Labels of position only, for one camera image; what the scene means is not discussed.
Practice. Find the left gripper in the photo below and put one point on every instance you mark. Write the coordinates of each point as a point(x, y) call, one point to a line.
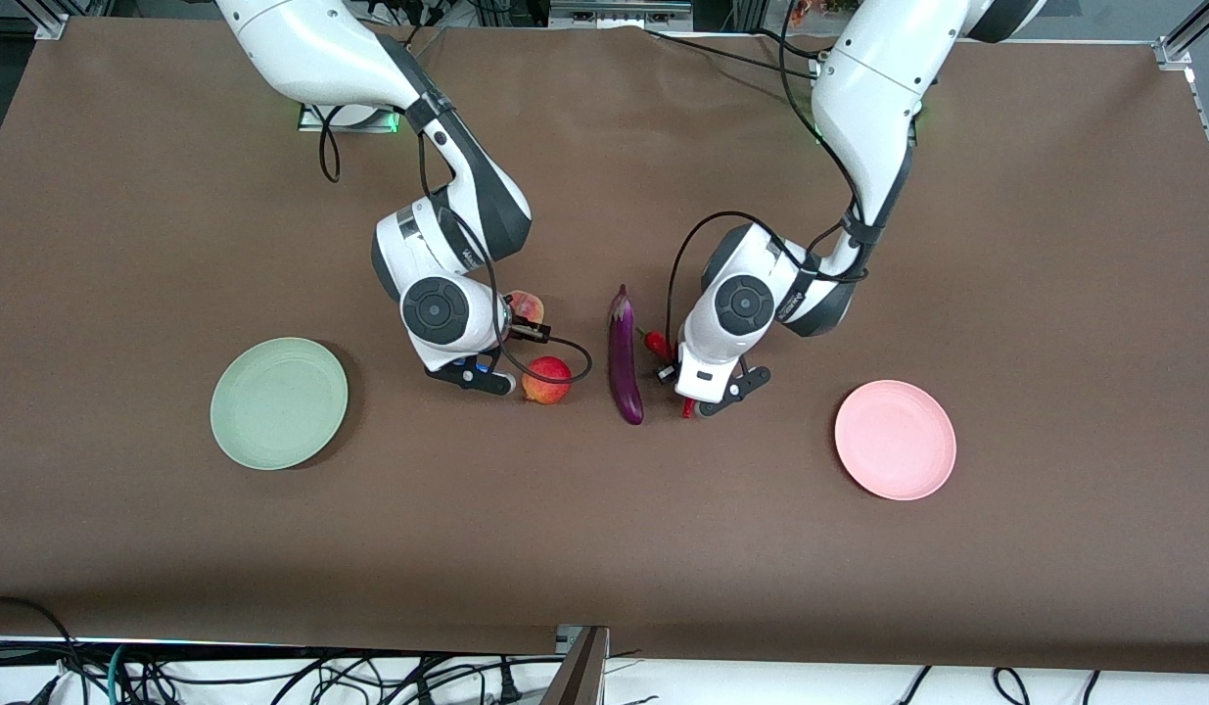
point(670, 376)

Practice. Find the brown table cover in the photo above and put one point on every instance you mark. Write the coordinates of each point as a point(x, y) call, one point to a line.
point(604, 539)

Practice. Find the red chili pepper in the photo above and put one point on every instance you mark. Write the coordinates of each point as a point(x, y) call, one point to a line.
point(655, 343)

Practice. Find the aluminium corner profile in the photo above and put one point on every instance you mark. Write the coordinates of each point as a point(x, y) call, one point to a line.
point(51, 27)
point(1177, 44)

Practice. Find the peach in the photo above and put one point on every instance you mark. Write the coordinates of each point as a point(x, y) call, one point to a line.
point(528, 305)

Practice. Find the black left camera bracket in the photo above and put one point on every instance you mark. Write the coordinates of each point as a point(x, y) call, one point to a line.
point(746, 382)

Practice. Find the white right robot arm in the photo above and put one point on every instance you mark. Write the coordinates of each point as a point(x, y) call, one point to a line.
point(301, 49)

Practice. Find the black camera bracket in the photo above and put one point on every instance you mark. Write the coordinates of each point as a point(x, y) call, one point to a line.
point(457, 374)
point(746, 382)

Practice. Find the aluminium frame bar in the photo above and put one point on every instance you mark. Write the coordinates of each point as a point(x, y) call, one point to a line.
point(614, 15)

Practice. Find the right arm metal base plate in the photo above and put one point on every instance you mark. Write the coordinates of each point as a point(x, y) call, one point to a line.
point(315, 122)

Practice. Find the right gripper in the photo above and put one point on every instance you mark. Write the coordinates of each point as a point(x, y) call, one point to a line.
point(519, 329)

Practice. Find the green round plate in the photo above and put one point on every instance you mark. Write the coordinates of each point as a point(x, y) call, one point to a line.
point(279, 403)

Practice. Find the red pomegranate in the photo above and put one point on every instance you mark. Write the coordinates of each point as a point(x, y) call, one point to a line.
point(555, 375)

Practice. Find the aluminium frame post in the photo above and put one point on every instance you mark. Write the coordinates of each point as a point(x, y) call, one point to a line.
point(580, 676)

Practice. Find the black right camera bracket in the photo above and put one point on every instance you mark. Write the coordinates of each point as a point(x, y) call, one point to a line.
point(457, 374)

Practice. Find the pink round plate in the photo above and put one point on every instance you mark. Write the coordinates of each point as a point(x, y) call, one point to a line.
point(895, 440)

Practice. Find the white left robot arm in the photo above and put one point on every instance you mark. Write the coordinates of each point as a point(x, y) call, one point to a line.
point(878, 88)

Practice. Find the long purple eggplant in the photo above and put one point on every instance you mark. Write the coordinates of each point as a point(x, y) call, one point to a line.
point(625, 362)

